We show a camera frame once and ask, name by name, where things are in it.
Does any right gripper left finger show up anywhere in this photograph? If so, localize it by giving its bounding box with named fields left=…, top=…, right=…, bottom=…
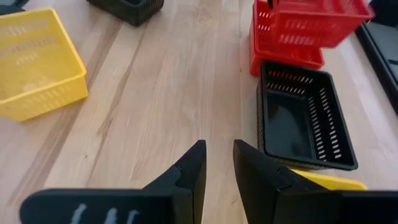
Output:
left=19, top=139, right=208, bottom=224

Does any black aluminium extrusion frame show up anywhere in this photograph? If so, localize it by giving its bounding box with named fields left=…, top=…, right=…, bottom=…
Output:
left=355, top=0, right=398, bottom=114

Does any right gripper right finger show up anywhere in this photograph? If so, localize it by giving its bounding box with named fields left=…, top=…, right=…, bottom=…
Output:
left=232, top=139, right=398, bottom=224

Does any yellow slotted plastic basket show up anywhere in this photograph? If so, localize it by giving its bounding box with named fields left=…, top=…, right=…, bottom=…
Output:
left=0, top=7, right=90, bottom=122
left=290, top=169, right=369, bottom=192

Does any black slotted plastic basket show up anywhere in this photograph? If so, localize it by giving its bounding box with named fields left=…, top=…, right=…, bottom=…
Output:
left=255, top=86, right=330, bottom=171
left=256, top=60, right=359, bottom=171
left=86, top=0, right=165, bottom=27

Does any red slotted plastic basket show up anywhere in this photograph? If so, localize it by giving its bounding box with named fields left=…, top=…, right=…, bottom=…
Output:
left=252, top=0, right=274, bottom=47
left=248, top=30, right=326, bottom=78
left=267, top=0, right=376, bottom=49

